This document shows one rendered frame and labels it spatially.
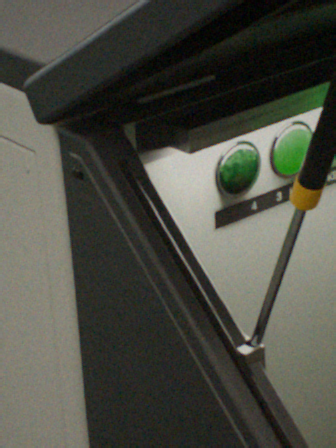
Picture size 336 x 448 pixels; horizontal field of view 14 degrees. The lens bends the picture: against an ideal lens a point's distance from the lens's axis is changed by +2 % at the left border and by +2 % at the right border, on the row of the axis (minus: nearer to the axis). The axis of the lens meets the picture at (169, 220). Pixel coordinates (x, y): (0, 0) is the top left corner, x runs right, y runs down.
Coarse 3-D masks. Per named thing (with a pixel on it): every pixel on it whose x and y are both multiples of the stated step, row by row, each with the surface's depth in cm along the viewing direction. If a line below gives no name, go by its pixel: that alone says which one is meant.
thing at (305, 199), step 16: (320, 112) 84; (320, 128) 85; (320, 144) 85; (304, 160) 87; (320, 160) 86; (304, 176) 87; (320, 176) 87; (304, 192) 88; (320, 192) 88; (304, 208) 89; (288, 240) 92; (288, 256) 93; (272, 288) 96; (272, 304) 97; (256, 320) 99; (256, 336) 99; (240, 352) 100; (256, 352) 100
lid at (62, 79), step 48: (144, 0) 89; (192, 0) 85; (240, 0) 81; (288, 0) 88; (96, 48) 95; (144, 48) 90; (192, 48) 96; (240, 48) 103; (288, 48) 117; (48, 96) 102; (96, 96) 102; (144, 96) 109
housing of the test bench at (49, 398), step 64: (0, 0) 122; (64, 0) 121; (128, 0) 119; (0, 64) 110; (0, 128) 114; (0, 192) 118; (64, 192) 110; (0, 256) 121; (64, 256) 112; (0, 320) 125; (64, 320) 115; (0, 384) 130; (64, 384) 119
